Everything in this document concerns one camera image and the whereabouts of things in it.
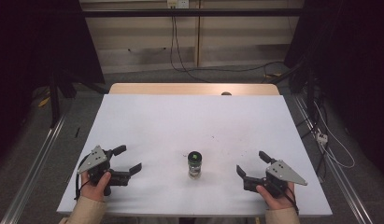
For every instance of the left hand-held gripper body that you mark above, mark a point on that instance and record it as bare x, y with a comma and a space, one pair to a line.
94, 157

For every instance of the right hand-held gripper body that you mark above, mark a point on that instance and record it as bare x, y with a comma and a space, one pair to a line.
283, 174

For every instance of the glass spice jar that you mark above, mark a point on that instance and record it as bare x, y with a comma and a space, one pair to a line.
194, 171

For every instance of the green jar lid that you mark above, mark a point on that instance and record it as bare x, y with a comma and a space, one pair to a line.
195, 156

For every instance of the person's right hand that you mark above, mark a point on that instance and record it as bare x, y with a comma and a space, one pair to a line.
278, 202

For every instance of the person's left hand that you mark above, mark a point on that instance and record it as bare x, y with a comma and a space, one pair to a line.
93, 191

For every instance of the small black floor object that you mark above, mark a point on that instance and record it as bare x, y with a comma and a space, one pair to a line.
77, 132

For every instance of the white power strip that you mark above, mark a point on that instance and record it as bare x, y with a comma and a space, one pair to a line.
322, 137

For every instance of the black metal stand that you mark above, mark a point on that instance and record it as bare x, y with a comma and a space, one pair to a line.
310, 93
54, 105

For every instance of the white table board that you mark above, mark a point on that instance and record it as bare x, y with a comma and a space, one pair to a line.
186, 124

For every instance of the yellow floor tape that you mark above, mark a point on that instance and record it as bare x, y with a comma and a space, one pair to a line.
44, 101
273, 75

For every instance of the black curtain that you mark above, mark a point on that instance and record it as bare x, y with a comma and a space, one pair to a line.
31, 46
354, 62

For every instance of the aluminium floor rail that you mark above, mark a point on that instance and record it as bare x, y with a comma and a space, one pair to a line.
34, 168
345, 186

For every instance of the black horizontal frame bar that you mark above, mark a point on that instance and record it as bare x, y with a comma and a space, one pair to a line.
211, 12

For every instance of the white wall socket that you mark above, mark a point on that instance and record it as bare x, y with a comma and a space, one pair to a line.
177, 3

